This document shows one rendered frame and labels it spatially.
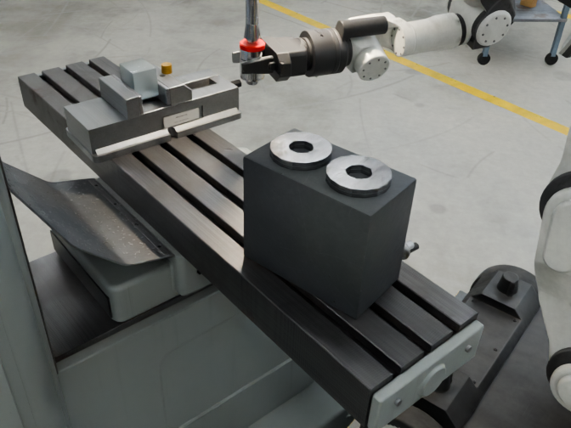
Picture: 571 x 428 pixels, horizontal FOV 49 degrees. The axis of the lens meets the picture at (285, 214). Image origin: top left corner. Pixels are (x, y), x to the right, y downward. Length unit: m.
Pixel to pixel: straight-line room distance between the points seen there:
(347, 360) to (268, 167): 0.28
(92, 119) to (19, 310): 0.45
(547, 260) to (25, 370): 0.86
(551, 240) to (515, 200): 1.93
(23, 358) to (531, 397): 0.95
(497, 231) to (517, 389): 1.47
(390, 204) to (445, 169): 2.32
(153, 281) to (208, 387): 0.39
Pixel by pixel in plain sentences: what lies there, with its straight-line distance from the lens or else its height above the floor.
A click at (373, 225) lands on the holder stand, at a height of 1.10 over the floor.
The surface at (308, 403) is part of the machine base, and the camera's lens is 1.75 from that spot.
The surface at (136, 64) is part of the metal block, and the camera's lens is 1.33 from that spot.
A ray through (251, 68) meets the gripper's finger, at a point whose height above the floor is 1.13.
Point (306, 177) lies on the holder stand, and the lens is 0.87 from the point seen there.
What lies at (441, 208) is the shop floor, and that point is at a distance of 2.86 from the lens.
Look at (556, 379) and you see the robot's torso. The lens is 1.29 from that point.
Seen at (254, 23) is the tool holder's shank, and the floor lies 1.20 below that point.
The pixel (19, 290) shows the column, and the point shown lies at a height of 0.95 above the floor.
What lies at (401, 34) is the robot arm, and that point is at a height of 1.15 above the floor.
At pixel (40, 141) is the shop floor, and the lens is 3.38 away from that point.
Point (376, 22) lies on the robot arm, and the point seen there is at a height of 1.19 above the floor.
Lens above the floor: 1.59
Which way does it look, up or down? 36 degrees down
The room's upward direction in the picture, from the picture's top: 2 degrees clockwise
